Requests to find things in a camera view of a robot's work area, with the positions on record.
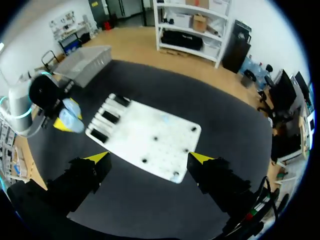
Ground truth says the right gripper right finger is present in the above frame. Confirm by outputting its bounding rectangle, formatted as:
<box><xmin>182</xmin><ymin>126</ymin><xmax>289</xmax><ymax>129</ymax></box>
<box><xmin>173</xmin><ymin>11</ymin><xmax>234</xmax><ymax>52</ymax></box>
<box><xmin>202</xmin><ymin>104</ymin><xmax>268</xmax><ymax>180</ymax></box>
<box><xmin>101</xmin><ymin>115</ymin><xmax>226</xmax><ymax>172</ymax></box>
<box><xmin>186</xmin><ymin>151</ymin><xmax>251</xmax><ymax>214</ymax></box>

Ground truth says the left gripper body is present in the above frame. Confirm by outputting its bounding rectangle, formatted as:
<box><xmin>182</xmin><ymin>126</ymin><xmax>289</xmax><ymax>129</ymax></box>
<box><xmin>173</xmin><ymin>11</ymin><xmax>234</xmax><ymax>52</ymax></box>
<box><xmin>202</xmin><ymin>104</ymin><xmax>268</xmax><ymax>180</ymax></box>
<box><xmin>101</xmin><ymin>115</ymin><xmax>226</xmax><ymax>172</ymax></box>
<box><xmin>28</xmin><ymin>74</ymin><xmax>75</xmax><ymax>129</ymax></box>

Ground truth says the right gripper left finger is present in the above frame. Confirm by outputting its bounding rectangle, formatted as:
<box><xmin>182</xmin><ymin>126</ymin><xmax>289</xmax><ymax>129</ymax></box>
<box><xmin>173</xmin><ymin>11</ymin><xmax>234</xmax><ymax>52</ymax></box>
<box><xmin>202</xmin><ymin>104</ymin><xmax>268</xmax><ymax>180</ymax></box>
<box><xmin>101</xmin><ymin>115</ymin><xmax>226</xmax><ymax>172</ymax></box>
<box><xmin>46</xmin><ymin>150</ymin><xmax>112</xmax><ymax>219</ymax></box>

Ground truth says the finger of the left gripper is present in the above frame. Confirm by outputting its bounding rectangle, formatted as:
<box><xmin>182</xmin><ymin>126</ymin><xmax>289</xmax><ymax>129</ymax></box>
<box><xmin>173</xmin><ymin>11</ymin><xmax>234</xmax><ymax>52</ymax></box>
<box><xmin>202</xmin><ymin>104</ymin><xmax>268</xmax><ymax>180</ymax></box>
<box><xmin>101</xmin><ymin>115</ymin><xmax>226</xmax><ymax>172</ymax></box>
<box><xmin>52</xmin><ymin>116</ymin><xmax>74</xmax><ymax>132</ymax></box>
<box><xmin>68</xmin><ymin>97</ymin><xmax>84</xmax><ymax>121</ymax></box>

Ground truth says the pale blue earbud case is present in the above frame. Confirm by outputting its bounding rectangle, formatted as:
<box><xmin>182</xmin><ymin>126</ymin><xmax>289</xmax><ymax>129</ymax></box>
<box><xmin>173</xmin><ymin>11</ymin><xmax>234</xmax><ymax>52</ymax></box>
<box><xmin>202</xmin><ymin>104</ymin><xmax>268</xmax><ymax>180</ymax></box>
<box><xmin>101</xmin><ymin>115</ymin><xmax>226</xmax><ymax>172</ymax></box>
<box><xmin>58</xmin><ymin>98</ymin><xmax>86</xmax><ymax>134</ymax></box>

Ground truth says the white plate with black stands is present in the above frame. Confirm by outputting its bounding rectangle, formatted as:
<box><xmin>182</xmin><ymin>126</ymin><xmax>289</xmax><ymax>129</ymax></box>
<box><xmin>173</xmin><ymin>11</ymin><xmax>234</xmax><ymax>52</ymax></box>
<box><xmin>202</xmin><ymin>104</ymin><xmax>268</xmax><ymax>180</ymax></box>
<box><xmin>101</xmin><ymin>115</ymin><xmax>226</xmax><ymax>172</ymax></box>
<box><xmin>84</xmin><ymin>93</ymin><xmax>202</xmax><ymax>185</ymax></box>

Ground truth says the grey slotted basket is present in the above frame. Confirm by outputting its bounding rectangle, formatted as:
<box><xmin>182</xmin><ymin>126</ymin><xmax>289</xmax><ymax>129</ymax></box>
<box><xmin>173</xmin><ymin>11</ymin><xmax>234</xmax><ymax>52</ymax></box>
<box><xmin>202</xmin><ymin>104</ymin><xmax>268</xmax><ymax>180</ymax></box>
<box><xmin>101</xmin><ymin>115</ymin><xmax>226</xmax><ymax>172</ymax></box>
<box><xmin>53</xmin><ymin>45</ymin><xmax>113</xmax><ymax>89</ymax></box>

